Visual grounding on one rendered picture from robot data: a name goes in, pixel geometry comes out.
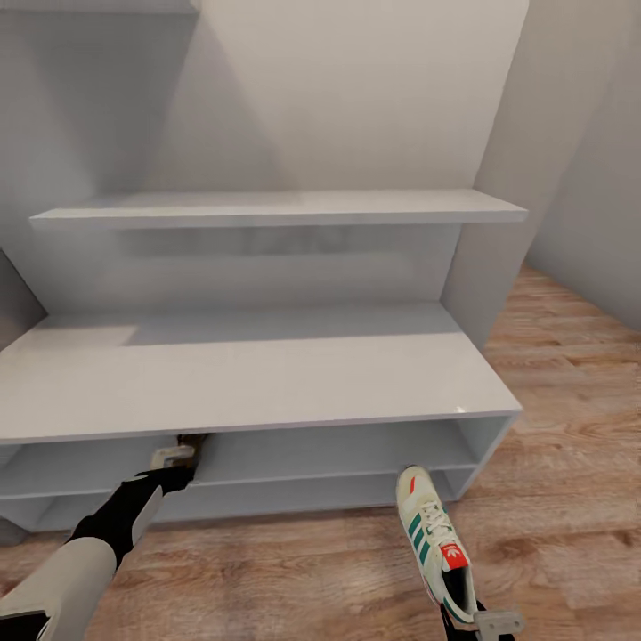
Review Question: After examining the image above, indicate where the sandal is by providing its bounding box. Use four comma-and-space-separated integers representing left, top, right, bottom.
172, 434, 212, 469

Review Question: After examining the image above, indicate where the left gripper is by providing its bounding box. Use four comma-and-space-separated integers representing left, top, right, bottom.
135, 465, 196, 496

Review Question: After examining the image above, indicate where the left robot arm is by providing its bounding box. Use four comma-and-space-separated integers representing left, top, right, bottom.
0, 445, 196, 641

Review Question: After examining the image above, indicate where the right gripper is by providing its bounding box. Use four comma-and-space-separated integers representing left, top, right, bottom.
441, 601, 515, 641

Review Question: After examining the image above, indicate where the gym shoe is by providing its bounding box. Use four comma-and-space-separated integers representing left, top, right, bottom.
396, 465, 478, 624

